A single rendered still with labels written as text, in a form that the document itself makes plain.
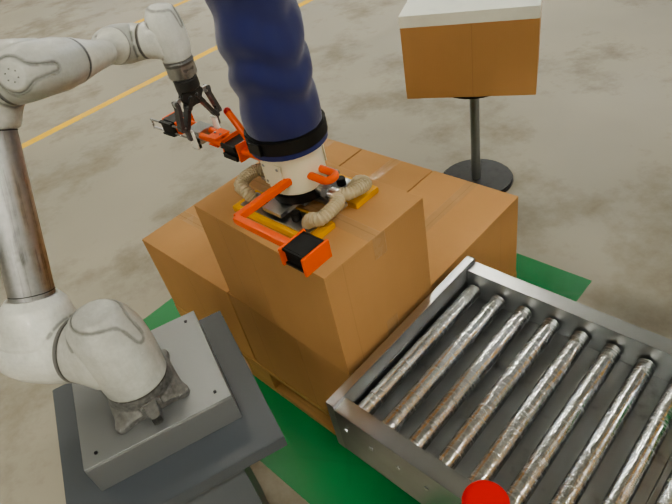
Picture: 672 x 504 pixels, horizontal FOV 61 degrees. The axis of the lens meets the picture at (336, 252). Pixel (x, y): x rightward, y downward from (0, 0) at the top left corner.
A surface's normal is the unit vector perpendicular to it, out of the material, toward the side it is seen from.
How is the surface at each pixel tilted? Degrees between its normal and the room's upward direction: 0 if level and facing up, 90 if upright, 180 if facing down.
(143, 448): 90
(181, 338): 2
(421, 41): 90
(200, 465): 0
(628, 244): 0
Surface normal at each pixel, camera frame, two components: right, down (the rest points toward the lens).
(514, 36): -0.29, 0.66
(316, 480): -0.18, -0.75
